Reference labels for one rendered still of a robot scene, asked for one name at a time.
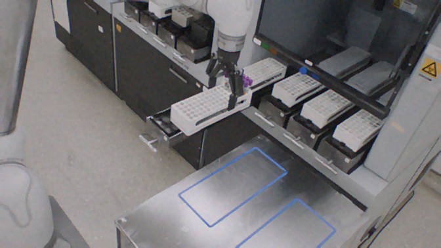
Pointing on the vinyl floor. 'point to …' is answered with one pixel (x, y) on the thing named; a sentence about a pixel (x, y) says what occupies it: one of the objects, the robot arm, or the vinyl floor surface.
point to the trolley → (245, 206)
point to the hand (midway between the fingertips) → (221, 96)
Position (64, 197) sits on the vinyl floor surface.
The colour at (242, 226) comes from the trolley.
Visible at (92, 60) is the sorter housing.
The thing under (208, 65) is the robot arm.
